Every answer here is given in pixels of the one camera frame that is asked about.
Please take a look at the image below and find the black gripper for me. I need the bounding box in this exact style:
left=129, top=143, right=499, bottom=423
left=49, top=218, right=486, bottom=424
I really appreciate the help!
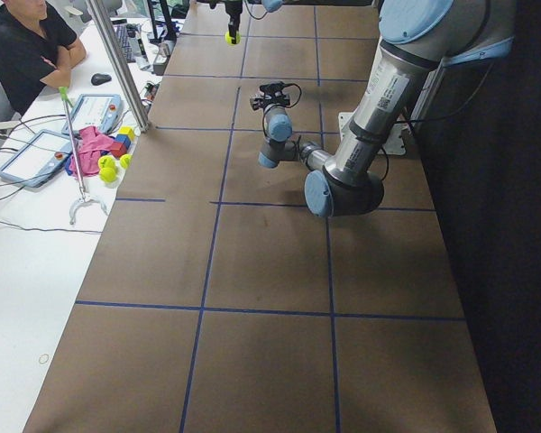
left=225, top=0, right=243, bottom=38

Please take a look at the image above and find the yellow tennis ball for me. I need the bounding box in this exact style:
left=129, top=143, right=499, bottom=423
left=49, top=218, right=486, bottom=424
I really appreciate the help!
left=225, top=31, right=241, bottom=46

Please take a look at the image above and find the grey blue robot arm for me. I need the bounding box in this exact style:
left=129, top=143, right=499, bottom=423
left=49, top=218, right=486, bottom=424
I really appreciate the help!
left=200, top=0, right=283, bottom=45
left=251, top=1, right=517, bottom=217

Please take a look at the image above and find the spare tennis ball right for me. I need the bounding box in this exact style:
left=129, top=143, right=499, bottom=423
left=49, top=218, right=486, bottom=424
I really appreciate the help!
left=119, top=153, right=132, bottom=170

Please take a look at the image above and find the spare tennis ball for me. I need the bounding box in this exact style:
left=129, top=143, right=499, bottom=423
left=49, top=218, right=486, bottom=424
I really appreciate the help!
left=99, top=167, right=117, bottom=183
left=97, top=154, right=115, bottom=170
left=119, top=153, right=132, bottom=170

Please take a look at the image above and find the spare tennis ball left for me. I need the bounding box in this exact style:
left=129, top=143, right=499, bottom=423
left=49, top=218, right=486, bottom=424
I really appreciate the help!
left=97, top=154, right=115, bottom=170

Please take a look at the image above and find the spare tennis ball front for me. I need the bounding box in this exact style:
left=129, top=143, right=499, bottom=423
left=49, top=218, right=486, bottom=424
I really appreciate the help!
left=99, top=167, right=117, bottom=183

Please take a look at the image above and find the black keyboard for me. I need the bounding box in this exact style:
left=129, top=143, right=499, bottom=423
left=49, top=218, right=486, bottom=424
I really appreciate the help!
left=114, top=24, right=135, bottom=63

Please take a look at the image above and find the black computer mouse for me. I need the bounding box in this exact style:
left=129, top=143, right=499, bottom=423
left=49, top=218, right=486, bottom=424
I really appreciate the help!
left=90, top=73, right=112, bottom=87

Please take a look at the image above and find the yellow cube block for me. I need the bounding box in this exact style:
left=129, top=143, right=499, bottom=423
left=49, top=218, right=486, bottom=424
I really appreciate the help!
left=116, top=126, right=136, bottom=142

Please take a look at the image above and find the far blue teach pendant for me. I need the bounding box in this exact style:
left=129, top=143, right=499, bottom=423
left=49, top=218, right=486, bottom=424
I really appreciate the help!
left=62, top=94, right=123, bottom=135

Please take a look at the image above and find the blue teach pendant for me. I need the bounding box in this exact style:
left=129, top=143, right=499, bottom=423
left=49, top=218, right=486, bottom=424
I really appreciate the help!
left=62, top=94, right=123, bottom=135
left=0, top=130, right=72, bottom=188

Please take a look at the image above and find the blue block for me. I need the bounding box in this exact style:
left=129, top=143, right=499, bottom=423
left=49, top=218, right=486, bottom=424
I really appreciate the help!
left=115, top=134, right=131, bottom=149

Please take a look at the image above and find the red block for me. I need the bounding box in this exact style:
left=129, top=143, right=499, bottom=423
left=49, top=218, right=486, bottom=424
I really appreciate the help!
left=108, top=141, right=130, bottom=159

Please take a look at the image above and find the metal reacher grabber tool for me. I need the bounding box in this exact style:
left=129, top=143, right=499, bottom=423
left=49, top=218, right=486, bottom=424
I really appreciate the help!
left=59, top=87, right=108, bottom=226

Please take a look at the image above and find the pink cloth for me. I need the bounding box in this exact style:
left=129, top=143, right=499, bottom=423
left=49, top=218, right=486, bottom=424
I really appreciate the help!
left=78, top=126, right=114, bottom=176

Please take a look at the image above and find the person in black shirt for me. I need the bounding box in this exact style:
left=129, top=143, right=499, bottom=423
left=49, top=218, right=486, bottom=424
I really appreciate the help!
left=0, top=0, right=87, bottom=115

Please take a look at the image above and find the near blue teach pendant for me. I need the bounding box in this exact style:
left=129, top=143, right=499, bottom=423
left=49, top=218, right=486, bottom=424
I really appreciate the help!
left=0, top=130, right=72, bottom=188

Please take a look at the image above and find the aluminium frame post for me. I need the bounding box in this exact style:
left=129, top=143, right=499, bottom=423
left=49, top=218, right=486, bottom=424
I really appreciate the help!
left=86, top=0, right=150, bottom=133

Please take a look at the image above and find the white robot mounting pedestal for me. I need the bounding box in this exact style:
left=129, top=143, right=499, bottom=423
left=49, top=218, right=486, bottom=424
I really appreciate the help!
left=337, top=112, right=407, bottom=156

